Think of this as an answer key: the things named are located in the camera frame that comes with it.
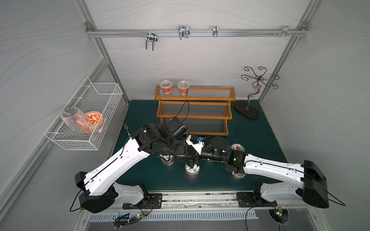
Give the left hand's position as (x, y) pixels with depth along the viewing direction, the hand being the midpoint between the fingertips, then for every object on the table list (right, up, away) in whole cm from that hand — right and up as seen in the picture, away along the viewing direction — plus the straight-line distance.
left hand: (183, 150), depth 63 cm
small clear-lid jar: (-1, +32, +19) cm, 37 cm away
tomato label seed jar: (+32, -4, +21) cm, 39 cm away
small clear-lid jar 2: (+30, -18, +14) cm, 37 cm away
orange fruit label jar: (+4, -15, +13) cm, 21 cm away
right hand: (-1, 0, +3) cm, 3 cm away
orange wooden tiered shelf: (+14, +19, +47) cm, 52 cm away
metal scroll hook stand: (+47, +22, +53) cm, 74 cm away
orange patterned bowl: (-41, +14, +4) cm, 44 cm away
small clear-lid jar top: (-10, +33, +18) cm, 39 cm away
